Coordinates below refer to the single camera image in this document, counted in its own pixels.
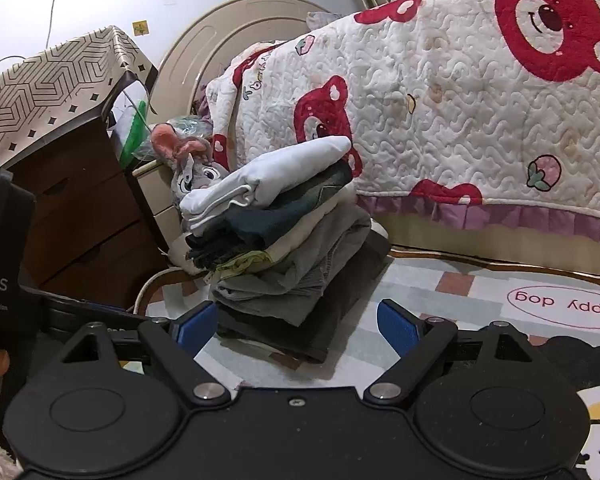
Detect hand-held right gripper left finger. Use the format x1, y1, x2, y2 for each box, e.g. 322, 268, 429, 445
60, 300, 233, 403

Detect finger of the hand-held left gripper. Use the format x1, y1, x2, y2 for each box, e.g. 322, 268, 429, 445
40, 292, 148, 336

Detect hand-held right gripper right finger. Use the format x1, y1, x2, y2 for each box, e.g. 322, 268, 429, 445
362, 299, 536, 403

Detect stack of folded clothes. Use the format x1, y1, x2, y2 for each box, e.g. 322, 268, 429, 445
215, 230, 393, 363
185, 160, 356, 268

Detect yellow-green folded garment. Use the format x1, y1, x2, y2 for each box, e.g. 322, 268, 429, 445
215, 250, 273, 278

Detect dark wooden cabinet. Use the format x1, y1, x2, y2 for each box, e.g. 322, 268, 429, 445
0, 80, 171, 311

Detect grey folded pants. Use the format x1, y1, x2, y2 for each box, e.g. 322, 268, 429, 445
210, 205, 373, 328

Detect cream folded garment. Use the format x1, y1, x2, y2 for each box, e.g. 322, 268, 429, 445
265, 200, 351, 261

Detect cream nightstand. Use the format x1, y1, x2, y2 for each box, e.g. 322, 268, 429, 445
132, 160, 186, 246

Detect grey plush rabbit toy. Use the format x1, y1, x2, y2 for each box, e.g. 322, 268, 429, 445
150, 122, 231, 277

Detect geometric patterned cloth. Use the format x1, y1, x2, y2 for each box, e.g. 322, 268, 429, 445
0, 25, 158, 181

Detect plastic bag with green contents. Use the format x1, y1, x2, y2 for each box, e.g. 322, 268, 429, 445
112, 82, 153, 168

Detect crumpled clear plastic bag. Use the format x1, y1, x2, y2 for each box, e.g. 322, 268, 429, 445
167, 115, 213, 141

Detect quilted bear print bedspread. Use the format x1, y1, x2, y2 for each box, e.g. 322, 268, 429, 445
192, 0, 600, 248

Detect cream headboard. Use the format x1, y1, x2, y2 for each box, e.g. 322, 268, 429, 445
157, 0, 331, 126

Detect white floor cable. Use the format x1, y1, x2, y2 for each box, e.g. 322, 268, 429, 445
132, 265, 181, 313

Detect beige bed frame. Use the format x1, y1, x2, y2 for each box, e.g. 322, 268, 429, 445
375, 210, 600, 281

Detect white wall cable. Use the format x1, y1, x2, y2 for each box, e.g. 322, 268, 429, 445
45, 0, 65, 48

